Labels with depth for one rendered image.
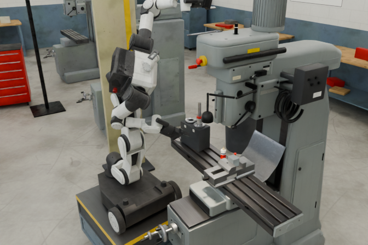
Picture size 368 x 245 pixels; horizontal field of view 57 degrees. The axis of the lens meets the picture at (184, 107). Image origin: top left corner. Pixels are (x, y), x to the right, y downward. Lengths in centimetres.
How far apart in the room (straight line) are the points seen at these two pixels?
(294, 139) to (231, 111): 57
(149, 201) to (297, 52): 153
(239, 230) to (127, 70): 138
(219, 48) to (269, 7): 42
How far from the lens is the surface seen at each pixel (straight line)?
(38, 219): 372
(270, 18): 211
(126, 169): 277
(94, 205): 306
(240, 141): 434
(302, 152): 255
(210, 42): 189
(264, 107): 221
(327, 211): 377
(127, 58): 219
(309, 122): 250
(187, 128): 264
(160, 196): 276
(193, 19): 939
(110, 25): 351
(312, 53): 241
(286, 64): 225
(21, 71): 625
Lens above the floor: 228
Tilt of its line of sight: 23 degrees down
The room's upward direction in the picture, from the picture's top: 1 degrees counter-clockwise
